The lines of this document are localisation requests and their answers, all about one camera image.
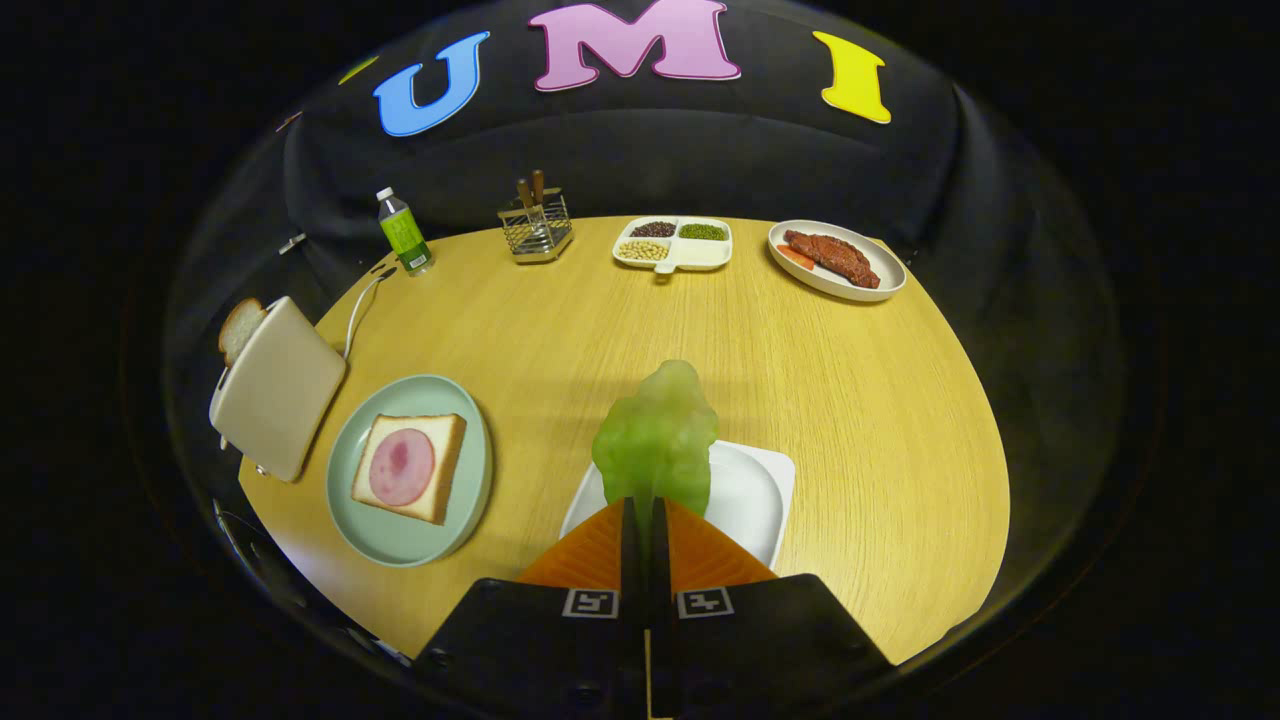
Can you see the white square plate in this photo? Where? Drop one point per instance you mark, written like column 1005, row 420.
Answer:
column 750, row 500

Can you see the green lettuce leaf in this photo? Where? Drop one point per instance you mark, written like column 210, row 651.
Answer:
column 655, row 440

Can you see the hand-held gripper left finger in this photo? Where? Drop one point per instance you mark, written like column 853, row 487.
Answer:
column 631, row 540

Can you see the green label plastic bottle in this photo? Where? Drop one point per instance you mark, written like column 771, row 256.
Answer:
column 404, row 235

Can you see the red food slice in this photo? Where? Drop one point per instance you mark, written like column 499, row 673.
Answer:
column 795, row 257

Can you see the silver cloth clip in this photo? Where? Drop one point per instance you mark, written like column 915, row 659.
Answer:
column 292, row 243

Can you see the brown steak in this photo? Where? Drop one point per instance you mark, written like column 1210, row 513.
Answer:
column 835, row 257

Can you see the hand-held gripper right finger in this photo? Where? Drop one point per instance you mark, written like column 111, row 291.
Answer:
column 660, row 540

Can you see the pink cloth clip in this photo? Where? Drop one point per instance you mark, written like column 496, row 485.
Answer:
column 288, row 121

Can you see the pink ham slice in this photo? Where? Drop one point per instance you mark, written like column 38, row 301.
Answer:
column 402, row 467

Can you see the plain bread slice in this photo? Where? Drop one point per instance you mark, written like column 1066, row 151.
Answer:
column 238, row 328

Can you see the white oval steak plate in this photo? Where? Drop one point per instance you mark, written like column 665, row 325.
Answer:
column 885, row 268

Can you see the white toaster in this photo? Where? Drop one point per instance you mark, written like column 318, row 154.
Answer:
column 285, row 390

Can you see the pale green round plate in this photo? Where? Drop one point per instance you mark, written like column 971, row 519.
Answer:
column 400, row 545

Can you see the white divided bean dish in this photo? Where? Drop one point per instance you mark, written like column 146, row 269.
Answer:
column 700, row 253

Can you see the square toast slice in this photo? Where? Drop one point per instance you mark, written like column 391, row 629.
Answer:
column 448, row 440

